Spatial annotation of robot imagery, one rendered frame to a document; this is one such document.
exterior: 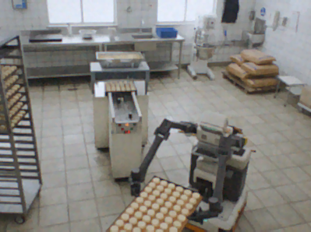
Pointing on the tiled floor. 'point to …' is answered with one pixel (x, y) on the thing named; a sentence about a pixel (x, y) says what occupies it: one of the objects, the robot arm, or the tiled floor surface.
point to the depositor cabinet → (100, 105)
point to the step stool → (291, 86)
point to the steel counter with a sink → (137, 38)
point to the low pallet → (247, 86)
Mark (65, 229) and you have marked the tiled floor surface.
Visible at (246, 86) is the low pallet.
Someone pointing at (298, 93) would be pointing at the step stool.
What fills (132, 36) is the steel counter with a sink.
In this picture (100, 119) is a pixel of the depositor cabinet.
